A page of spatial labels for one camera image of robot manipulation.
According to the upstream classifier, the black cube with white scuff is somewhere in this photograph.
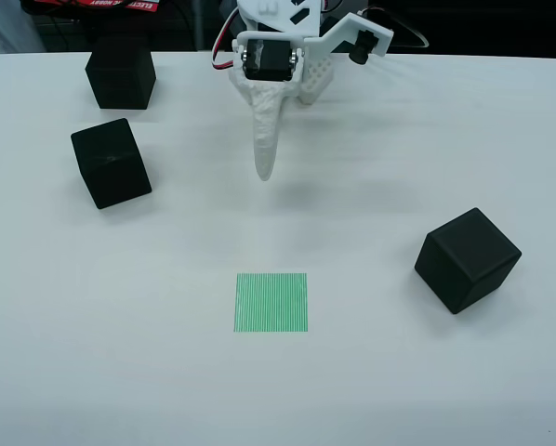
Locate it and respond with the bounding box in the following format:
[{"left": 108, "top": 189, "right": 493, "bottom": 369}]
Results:
[{"left": 70, "top": 117, "right": 153, "bottom": 211}]

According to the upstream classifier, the red printed label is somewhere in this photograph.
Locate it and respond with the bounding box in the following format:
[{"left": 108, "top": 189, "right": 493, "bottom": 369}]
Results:
[{"left": 80, "top": 0, "right": 161, "bottom": 13}]

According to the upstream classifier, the red white black servo cable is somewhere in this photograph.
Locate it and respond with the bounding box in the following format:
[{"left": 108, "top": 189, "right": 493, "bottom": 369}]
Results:
[{"left": 210, "top": 7, "right": 242, "bottom": 72}]

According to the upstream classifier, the thin camera cable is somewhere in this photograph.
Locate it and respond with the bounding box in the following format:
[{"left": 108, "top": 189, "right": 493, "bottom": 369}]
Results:
[{"left": 384, "top": 7, "right": 431, "bottom": 48}]

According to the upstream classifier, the white fabric sheet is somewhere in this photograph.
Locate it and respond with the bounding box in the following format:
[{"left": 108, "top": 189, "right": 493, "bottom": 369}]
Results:
[{"left": 0, "top": 0, "right": 45, "bottom": 55}]

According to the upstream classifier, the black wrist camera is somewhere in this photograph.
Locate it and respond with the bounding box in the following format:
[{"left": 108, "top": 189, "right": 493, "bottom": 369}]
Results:
[{"left": 349, "top": 27, "right": 382, "bottom": 66}]

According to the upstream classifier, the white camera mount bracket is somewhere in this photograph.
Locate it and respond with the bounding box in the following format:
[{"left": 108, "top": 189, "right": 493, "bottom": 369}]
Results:
[{"left": 304, "top": 11, "right": 394, "bottom": 60}]

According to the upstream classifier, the green striped square marker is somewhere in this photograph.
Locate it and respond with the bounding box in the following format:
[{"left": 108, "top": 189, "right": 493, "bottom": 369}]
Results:
[{"left": 232, "top": 271, "right": 310, "bottom": 335}]

